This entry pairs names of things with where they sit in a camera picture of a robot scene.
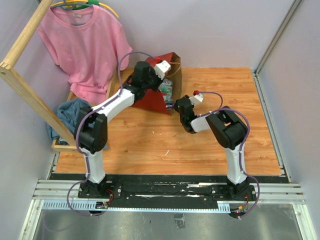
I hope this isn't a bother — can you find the red paper bag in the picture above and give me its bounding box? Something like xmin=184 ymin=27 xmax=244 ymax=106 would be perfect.
xmin=132 ymin=52 xmax=182 ymax=116

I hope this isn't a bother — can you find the purple candy packet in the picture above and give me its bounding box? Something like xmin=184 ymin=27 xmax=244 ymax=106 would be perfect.
xmin=165 ymin=101 xmax=175 ymax=111

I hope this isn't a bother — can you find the teal candy packet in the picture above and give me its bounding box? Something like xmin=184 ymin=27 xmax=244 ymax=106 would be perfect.
xmin=158 ymin=78 xmax=173 ymax=104

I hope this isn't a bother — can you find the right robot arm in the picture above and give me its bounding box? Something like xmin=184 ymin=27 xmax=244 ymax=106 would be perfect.
xmin=174 ymin=93 xmax=251 ymax=200

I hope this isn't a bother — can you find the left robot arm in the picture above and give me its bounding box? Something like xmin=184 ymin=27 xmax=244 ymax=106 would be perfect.
xmin=74 ymin=60 xmax=171 ymax=198

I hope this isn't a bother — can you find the pink t-shirt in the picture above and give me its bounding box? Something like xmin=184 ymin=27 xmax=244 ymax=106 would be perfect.
xmin=37 ymin=5 xmax=133 ymax=104

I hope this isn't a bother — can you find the blue cloth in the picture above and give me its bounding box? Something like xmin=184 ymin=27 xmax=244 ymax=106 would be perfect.
xmin=47 ymin=97 xmax=110 ymax=150

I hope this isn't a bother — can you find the wooden clothes rack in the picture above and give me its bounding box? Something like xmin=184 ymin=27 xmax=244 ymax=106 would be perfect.
xmin=0 ymin=0 xmax=77 ymax=152

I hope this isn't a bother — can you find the yellow green hanger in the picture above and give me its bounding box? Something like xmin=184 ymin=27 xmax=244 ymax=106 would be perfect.
xmin=50 ymin=0 xmax=119 ymax=18

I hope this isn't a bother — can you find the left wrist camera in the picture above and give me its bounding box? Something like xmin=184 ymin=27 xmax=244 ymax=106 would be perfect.
xmin=153 ymin=60 xmax=171 ymax=80

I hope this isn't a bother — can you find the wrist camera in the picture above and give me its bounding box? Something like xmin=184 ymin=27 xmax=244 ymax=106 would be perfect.
xmin=189 ymin=90 xmax=204 ymax=106
xmin=153 ymin=60 xmax=171 ymax=80

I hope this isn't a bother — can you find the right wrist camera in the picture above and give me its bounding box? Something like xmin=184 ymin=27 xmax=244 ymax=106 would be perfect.
xmin=189 ymin=90 xmax=204 ymax=106

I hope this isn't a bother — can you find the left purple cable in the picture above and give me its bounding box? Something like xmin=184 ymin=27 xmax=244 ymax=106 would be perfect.
xmin=66 ymin=51 xmax=161 ymax=216

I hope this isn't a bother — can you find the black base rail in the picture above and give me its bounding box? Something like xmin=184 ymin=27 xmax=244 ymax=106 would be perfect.
xmin=32 ymin=173 xmax=305 ymax=217

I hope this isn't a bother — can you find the aluminium frame post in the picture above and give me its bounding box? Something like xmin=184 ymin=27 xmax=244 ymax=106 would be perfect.
xmin=253 ymin=0 xmax=307 ymax=76

